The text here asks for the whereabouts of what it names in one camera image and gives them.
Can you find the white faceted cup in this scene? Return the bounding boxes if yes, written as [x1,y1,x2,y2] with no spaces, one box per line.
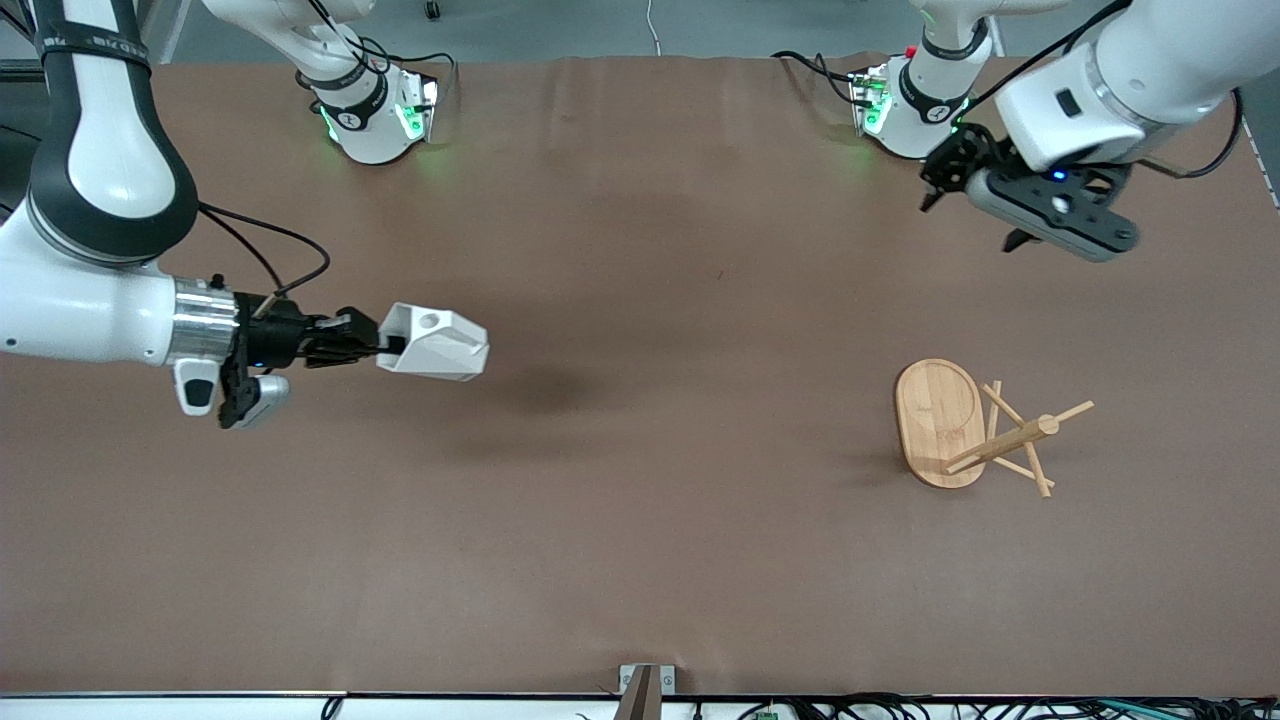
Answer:
[376,302,491,382]

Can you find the wooden cup rack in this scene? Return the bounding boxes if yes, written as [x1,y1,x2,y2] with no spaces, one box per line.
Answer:
[894,358,1095,498]

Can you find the left base connector box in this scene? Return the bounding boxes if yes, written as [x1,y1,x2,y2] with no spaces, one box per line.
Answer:
[850,62,893,136]

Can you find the base connector box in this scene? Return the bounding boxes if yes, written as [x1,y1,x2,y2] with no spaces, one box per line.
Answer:
[850,62,893,136]
[393,68,441,143]

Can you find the right base connector box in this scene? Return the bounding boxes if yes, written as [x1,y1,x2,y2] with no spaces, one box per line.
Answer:
[393,68,441,143]

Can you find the brown table cover sheet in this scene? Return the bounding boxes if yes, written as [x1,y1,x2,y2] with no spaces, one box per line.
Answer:
[0,52,1280,698]

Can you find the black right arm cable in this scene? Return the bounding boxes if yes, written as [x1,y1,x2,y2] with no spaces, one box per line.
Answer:
[195,200,332,301]

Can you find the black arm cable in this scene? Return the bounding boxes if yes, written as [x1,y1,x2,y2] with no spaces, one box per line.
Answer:
[958,0,1246,181]
[195,200,332,301]

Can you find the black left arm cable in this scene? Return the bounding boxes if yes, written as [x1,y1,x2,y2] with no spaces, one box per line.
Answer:
[958,0,1246,181]

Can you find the black left base cable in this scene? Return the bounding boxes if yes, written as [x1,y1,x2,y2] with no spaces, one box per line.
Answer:
[770,50,863,106]

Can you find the black base cable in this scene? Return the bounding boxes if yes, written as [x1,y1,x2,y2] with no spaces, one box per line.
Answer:
[770,50,863,106]
[300,0,458,101]

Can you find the black right base cable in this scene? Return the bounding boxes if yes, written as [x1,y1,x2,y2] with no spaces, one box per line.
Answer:
[300,0,458,101]

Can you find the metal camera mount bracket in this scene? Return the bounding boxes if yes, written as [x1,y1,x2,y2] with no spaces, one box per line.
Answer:
[618,663,677,720]

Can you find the black cable bundle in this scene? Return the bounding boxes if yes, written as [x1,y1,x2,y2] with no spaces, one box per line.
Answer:
[690,692,1280,720]

